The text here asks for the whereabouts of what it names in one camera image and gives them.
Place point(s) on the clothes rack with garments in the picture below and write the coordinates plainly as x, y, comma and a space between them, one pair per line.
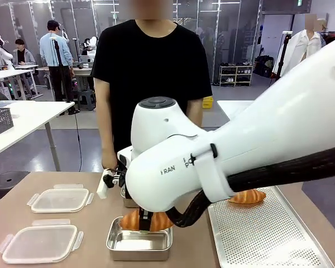
330, 39

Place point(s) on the person's left forearm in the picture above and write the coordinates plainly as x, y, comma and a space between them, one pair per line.
196, 114

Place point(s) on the person's right hand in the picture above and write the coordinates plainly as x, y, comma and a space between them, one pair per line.
109, 164

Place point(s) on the golden brown bread roll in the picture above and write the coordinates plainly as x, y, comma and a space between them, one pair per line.
162, 222
248, 196

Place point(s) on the beige mannequin head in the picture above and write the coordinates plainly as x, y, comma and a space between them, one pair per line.
321, 24

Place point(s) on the seated person in grey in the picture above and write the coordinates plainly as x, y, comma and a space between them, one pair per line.
23, 56

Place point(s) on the black green-tipped gripper finger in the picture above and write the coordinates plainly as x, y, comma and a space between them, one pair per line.
150, 223
142, 219

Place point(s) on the mannequin in white shirt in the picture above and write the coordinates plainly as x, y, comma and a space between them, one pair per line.
298, 53

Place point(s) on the person's right forearm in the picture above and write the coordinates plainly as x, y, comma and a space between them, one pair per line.
104, 120

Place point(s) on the person in black t-shirt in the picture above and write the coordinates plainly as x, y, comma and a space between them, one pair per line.
150, 64

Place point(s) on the rectangular stainless steel container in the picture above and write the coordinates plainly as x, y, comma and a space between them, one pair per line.
139, 243
127, 201

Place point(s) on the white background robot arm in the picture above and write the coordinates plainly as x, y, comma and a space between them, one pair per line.
0, 51
91, 46

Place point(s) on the white shoe rack with shoes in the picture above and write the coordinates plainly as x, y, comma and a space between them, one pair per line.
236, 74

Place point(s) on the black camera tripod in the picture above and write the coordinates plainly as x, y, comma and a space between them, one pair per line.
62, 78

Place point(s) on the white side table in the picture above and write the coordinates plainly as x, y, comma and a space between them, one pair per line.
30, 114

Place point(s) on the yellow plastic crate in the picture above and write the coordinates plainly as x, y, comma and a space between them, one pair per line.
208, 102

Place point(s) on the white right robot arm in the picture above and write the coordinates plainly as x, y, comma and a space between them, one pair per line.
268, 125

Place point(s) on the grey plastic step stool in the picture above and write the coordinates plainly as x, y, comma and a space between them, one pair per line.
86, 100

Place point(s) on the man in light blue shirt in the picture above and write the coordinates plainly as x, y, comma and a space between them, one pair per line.
56, 53

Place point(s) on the white table behind tray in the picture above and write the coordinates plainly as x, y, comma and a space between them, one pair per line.
231, 110

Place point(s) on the black round stool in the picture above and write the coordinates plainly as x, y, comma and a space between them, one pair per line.
5, 181

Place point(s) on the background work desk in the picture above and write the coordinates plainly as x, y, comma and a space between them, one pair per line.
11, 75

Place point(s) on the black stand with white top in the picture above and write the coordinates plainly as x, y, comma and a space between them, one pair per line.
284, 53

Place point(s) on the white wrist camera with mount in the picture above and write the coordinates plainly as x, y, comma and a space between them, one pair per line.
111, 178

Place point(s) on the black bags pile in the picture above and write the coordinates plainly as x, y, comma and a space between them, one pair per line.
264, 66

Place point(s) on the perforated metal baking tray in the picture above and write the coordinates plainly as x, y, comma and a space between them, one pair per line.
262, 237

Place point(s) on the translucent plastic clip lid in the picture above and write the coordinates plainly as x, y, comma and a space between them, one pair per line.
60, 199
40, 245

